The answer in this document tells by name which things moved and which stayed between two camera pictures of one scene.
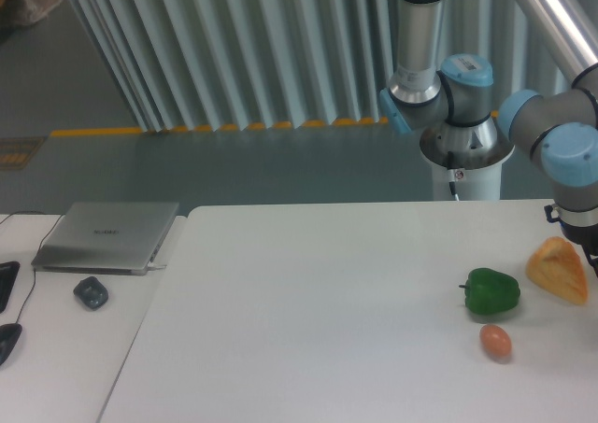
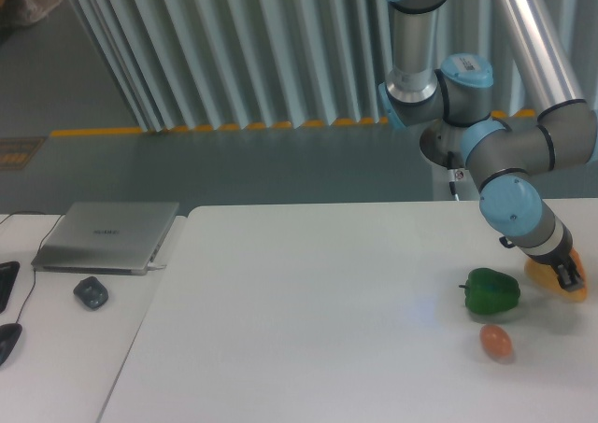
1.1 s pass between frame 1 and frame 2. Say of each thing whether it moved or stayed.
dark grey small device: stayed
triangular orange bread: stayed
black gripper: moved
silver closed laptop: stayed
